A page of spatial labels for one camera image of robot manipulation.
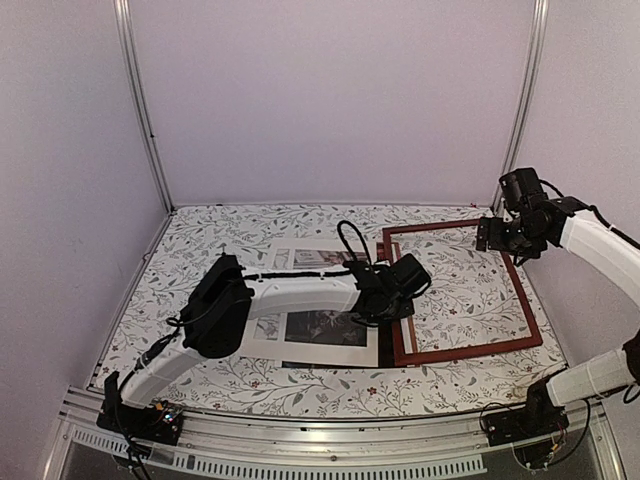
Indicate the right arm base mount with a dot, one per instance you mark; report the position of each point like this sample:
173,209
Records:
532,420

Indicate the red-brown wooden picture frame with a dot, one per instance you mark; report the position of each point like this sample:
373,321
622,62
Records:
476,305

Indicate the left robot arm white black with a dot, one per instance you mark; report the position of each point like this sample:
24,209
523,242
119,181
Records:
212,323

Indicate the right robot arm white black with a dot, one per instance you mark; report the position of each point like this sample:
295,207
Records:
537,217

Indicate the brown backing board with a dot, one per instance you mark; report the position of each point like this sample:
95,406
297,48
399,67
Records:
390,337

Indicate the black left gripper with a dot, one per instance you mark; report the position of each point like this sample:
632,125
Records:
408,309

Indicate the cat photo print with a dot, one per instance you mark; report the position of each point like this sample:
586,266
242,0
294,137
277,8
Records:
327,339

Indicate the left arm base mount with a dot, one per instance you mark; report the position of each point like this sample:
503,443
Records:
159,423

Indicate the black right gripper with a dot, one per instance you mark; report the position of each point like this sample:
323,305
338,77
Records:
495,241

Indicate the right aluminium corner post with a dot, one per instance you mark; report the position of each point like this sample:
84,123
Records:
531,71

